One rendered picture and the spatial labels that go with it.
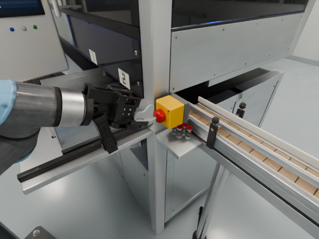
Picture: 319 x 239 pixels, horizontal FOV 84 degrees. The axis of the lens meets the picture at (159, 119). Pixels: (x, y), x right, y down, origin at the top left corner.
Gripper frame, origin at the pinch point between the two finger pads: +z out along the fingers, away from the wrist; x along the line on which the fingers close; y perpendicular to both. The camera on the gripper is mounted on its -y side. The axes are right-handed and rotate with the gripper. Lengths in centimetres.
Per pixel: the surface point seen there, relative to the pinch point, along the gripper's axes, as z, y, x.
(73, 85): -2, -14, 63
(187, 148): 13.0, -6.5, -7.0
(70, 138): -13.6, -18.7, 20.1
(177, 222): 61, -81, 3
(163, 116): 2.1, 2.1, -1.8
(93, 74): 10, -8, 71
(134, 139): 2.5, -11.5, 7.1
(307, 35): 441, 154, 106
